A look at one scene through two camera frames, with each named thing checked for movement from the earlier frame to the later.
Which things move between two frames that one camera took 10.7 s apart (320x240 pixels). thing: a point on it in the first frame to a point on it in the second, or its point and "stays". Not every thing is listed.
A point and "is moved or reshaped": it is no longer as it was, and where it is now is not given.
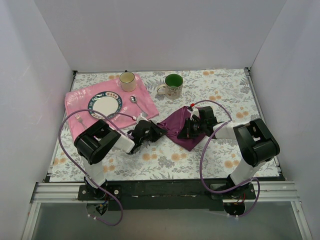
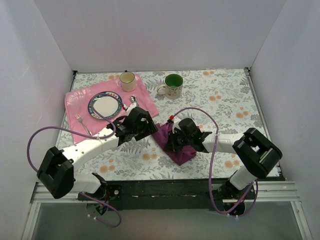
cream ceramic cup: (128, 81) stays
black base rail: (165, 195) stays
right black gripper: (189, 127) to (172, 140)
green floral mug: (173, 84) stays
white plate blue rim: (106, 102) stays
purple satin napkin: (173, 124) is moved or reshaped
